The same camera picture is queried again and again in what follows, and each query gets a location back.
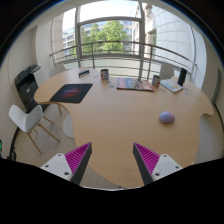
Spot metal balcony railing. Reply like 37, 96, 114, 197
50, 41, 195, 79

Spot white chair far right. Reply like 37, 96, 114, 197
160, 63, 174, 79

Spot patterned mug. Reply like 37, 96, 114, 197
100, 69, 109, 80
152, 75, 161, 87

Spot black cylindrical speaker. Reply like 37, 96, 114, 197
177, 68, 187, 86

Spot colourful magazine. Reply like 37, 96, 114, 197
117, 77, 154, 92

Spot small dark blue box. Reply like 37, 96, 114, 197
78, 69, 90, 78

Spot dark mouse pad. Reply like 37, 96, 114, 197
50, 84, 92, 104

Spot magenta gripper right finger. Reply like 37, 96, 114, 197
133, 143, 182, 185

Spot wooden table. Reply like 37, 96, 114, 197
34, 69, 213, 188

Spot black office printer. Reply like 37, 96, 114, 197
14, 65, 46, 112

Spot white chair wooden legs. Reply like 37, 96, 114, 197
8, 105, 59, 150

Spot patterned mug right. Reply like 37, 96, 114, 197
152, 75, 161, 87

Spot patterned mug left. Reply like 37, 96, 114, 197
100, 69, 109, 80

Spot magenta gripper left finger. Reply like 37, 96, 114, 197
41, 143, 92, 185

